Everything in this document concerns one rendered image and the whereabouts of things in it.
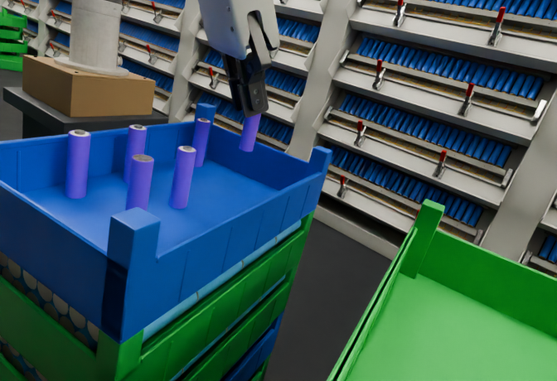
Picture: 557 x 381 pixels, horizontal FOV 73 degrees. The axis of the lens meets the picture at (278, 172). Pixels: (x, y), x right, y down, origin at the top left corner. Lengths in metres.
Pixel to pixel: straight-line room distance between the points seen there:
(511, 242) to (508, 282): 0.80
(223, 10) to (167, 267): 0.25
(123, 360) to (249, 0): 0.31
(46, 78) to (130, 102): 0.21
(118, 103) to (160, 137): 0.65
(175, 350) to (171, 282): 0.08
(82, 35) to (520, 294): 1.09
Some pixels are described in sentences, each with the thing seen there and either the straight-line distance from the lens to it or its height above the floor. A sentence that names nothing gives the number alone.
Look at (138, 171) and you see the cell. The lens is 0.34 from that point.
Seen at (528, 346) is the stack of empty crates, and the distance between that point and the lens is 0.40.
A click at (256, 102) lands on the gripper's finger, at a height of 0.51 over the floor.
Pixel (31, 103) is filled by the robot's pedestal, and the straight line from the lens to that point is 1.18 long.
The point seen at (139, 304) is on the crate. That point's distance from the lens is 0.25.
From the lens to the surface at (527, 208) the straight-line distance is 1.19.
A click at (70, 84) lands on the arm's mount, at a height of 0.36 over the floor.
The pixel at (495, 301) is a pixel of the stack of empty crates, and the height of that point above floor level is 0.41.
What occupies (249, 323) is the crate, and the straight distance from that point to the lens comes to 0.45.
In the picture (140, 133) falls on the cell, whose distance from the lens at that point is 0.42.
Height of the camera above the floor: 0.59
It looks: 19 degrees down
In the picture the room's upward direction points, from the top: 15 degrees clockwise
